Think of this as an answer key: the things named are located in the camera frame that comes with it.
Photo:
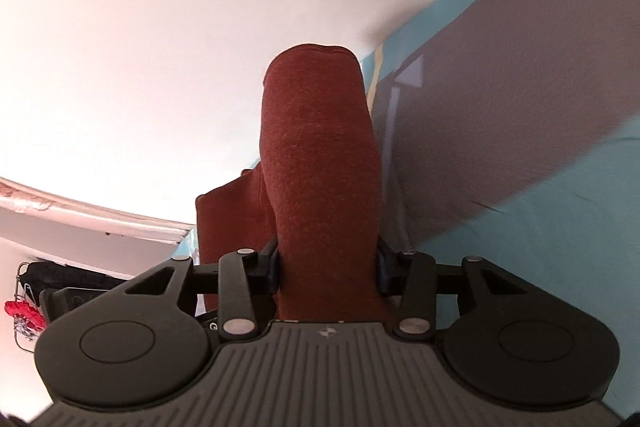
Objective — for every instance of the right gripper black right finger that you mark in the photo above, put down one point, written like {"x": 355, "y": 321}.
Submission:
{"x": 503, "y": 338}

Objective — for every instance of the wire rack with red clips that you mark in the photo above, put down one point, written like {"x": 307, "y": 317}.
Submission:
{"x": 27, "y": 320}

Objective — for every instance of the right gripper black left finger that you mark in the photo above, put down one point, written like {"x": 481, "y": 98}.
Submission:
{"x": 145, "y": 340}

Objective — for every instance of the white window ledge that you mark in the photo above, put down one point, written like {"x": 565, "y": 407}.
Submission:
{"x": 29, "y": 201}

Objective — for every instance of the black object by wall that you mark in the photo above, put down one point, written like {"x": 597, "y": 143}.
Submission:
{"x": 58, "y": 289}

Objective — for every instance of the dark red knit sweater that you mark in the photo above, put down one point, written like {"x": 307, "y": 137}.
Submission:
{"x": 317, "y": 189}

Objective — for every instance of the blue and mauve bedsheet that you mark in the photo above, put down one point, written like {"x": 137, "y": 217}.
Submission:
{"x": 512, "y": 133}

